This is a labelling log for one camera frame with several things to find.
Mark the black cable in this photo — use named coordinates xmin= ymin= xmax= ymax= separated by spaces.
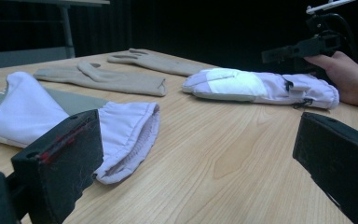
xmin=329 ymin=12 xmax=358 ymax=62

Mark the beige liner glove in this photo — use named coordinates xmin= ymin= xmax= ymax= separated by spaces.
xmin=33 ymin=60 xmax=168 ymax=98
xmin=106 ymin=48 xmax=207 ymax=77

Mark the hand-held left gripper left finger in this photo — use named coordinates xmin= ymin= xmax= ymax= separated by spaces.
xmin=10 ymin=108 xmax=104 ymax=224

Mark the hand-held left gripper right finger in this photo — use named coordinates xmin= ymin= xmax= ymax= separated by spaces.
xmin=292 ymin=111 xmax=358 ymax=224

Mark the white ski glove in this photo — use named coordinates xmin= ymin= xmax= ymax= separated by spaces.
xmin=0 ymin=71 xmax=161 ymax=186
xmin=181 ymin=67 xmax=340 ymax=110

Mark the grey metal table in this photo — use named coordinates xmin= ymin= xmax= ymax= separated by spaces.
xmin=0 ymin=0 xmax=111 ymax=71

